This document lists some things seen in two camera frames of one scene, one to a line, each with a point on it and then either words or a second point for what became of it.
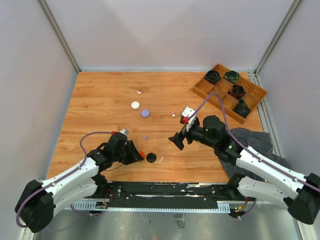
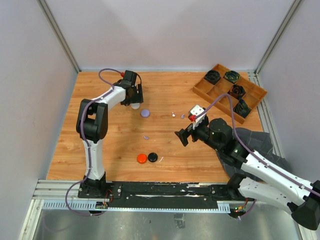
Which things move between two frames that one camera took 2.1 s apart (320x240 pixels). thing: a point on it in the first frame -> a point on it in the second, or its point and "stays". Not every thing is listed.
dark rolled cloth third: [237, 91] stays
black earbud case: [151, 157] stays
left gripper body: [120, 155] -> [136, 97]
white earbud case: [135, 105] stays
